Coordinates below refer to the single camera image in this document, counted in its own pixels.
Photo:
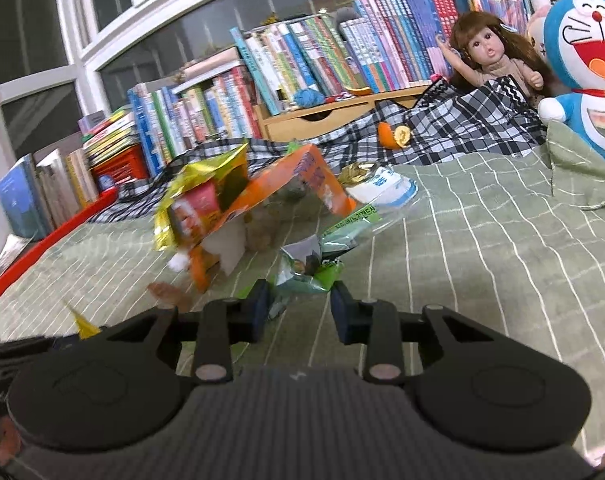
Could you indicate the white and pink rabbit plush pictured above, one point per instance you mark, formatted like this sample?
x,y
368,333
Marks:
x,y
540,25

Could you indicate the black and white plaid blanket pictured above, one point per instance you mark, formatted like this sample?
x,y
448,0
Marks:
x,y
457,130

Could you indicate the brown-haired doll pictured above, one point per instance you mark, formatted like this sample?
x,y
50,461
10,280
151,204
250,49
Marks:
x,y
487,47

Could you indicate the wooden desk organizer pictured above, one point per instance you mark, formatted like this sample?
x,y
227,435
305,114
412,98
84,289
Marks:
x,y
332,115

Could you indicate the row of striped-spine books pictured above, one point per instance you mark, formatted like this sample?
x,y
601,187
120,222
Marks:
x,y
497,7

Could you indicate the row of thick colourful books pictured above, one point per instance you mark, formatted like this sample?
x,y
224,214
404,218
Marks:
x,y
192,115

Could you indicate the white and blue wrapper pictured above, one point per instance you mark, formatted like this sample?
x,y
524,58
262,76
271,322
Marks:
x,y
387,187

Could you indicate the red bed rail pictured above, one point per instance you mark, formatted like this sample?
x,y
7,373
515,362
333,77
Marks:
x,y
32,255

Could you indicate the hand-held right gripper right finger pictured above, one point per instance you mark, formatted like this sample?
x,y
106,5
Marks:
x,y
342,310

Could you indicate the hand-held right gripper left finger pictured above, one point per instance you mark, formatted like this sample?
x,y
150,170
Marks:
x,y
257,310

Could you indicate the orange snack bag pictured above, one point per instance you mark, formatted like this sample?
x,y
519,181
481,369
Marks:
x,y
292,175

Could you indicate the green and white plastic wrapper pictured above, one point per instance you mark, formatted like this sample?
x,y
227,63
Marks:
x,y
307,270

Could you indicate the green checked quilt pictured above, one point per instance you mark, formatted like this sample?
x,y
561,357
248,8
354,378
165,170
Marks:
x,y
582,180

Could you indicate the stack of flat picture books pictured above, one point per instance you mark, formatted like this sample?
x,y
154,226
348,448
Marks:
x,y
112,135

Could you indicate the green striped bedsheet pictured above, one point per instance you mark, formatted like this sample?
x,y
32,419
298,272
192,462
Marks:
x,y
482,260

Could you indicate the gold foil wrapper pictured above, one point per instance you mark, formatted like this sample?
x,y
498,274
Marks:
x,y
357,172

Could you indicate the row of thin picture books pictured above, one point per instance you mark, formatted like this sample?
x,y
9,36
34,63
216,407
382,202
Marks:
x,y
332,50

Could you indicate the white cotton ball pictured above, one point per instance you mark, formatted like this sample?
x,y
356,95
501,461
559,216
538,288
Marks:
x,y
178,262

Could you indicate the blue cat plush toy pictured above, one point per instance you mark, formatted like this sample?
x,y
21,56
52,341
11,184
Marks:
x,y
577,35

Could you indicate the yellow foil snack wrapper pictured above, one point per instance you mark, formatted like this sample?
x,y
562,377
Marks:
x,y
192,200

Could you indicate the yellow wrapper scrap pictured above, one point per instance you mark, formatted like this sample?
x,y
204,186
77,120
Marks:
x,y
85,327

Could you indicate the grey fuzzy object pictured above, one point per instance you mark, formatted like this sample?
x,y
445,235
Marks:
x,y
345,17

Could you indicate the blue yarn ball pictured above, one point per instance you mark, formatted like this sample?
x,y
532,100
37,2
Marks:
x,y
308,98

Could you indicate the red plastic crate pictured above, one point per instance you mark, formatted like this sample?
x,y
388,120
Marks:
x,y
120,170

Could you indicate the row of grey-spined books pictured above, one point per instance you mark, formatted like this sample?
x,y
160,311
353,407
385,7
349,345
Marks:
x,y
47,190

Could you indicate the glossy magazine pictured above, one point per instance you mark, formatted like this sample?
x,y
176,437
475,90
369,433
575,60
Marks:
x,y
5,257

